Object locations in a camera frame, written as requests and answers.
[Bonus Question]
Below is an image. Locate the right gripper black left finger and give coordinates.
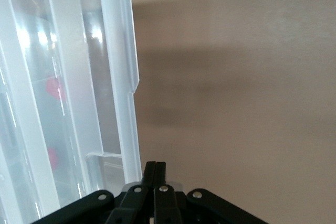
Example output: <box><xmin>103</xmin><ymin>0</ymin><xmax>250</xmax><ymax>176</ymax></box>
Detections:
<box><xmin>31</xmin><ymin>161</ymin><xmax>157</xmax><ymax>224</ymax></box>

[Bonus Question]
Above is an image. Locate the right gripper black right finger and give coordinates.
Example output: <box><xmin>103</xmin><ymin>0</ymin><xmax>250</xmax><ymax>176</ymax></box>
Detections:
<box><xmin>154</xmin><ymin>161</ymin><xmax>270</xmax><ymax>224</ymax></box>

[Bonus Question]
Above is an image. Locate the clear ribbed plastic lid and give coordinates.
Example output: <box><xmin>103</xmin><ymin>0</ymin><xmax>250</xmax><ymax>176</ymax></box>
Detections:
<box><xmin>0</xmin><ymin>0</ymin><xmax>141</xmax><ymax>209</ymax></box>

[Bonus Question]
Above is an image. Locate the red block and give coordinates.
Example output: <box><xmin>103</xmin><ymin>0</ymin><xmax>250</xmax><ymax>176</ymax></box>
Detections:
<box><xmin>47</xmin><ymin>147</ymin><xmax>59</xmax><ymax>172</ymax></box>
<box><xmin>45</xmin><ymin>76</ymin><xmax>66</xmax><ymax>101</ymax></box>

